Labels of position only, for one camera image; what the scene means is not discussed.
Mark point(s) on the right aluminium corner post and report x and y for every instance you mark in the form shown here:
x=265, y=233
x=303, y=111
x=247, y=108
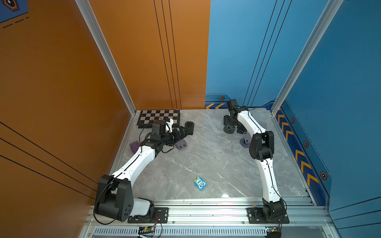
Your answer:
x=316, y=35

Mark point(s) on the dark grey round phone stand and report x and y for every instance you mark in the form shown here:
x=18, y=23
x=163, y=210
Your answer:
x=229, y=129

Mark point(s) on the right circuit board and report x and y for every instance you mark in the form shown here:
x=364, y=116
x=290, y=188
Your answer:
x=274, y=233

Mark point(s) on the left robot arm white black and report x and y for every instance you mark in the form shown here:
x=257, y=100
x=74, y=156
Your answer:
x=114, y=197

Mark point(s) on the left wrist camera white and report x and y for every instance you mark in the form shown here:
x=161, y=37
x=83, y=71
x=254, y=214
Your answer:
x=169, y=123

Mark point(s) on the purple cube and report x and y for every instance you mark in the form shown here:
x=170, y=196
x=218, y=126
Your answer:
x=134, y=146

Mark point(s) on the left green circuit board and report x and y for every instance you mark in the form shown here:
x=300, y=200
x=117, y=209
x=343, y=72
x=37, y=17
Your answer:
x=146, y=232

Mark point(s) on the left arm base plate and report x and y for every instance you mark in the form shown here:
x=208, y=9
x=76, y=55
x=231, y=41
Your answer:
x=160, y=214

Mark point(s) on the left aluminium corner post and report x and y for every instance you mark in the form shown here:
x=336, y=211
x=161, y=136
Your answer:
x=100, y=40

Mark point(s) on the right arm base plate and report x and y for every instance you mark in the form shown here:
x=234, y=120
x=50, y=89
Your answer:
x=257, y=216

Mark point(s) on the aluminium corner post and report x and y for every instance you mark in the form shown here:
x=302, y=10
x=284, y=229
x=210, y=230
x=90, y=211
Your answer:
x=316, y=35
x=100, y=40

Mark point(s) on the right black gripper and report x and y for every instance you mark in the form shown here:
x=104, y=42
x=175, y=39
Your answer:
x=225, y=121

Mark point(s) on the aluminium front rail frame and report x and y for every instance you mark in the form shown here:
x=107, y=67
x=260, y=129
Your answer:
x=221, y=218

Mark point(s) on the black folding phone stand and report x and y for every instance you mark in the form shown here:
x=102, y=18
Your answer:
x=241, y=129

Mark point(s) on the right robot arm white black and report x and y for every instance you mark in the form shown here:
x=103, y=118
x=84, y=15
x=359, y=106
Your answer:
x=261, y=149

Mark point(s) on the black white chessboard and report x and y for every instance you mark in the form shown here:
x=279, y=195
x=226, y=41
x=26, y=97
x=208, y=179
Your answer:
x=147, y=117

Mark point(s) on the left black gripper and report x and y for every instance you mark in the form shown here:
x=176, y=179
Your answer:
x=177, y=137

